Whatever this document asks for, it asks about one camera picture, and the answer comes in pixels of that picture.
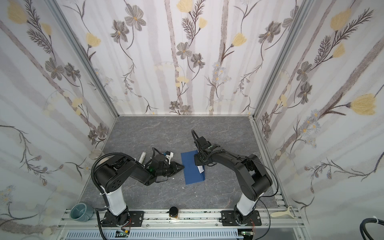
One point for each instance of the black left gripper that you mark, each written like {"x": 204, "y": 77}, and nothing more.
{"x": 167, "y": 168}

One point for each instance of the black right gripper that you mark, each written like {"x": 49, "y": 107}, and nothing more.
{"x": 202, "y": 154}

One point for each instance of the white letter with blue border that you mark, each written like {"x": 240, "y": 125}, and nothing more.
{"x": 201, "y": 169}

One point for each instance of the dark blue envelope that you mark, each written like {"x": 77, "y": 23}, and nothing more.
{"x": 191, "y": 171}

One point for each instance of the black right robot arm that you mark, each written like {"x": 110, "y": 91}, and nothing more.
{"x": 253, "y": 177}

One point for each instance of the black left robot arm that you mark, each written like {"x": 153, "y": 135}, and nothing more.
{"x": 111, "y": 171}

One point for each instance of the white glue stick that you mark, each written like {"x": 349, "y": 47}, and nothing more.
{"x": 142, "y": 157}

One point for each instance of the clear glass cup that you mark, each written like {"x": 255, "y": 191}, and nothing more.
{"x": 258, "y": 155}

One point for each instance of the glass jar with cork lid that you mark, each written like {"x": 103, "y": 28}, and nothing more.
{"x": 95, "y": 154}

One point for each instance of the teal cup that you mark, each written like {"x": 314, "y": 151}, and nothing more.
{"x": 81, "y": 212}

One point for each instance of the cream plastic peeler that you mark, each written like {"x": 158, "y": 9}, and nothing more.
{"x": 288, "y": 212}

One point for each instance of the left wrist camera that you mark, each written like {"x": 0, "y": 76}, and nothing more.
{"x": 169, "y": 155}

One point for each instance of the black cylinder on rail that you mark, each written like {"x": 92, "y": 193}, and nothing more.
{"x": 174, "y": 213}

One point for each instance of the white perforated cable duct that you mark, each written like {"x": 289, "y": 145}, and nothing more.
{"x": 188, "y": 234}

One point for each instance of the aluminium mounting rail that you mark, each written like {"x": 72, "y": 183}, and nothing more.
{"x": 261, "y": 218}

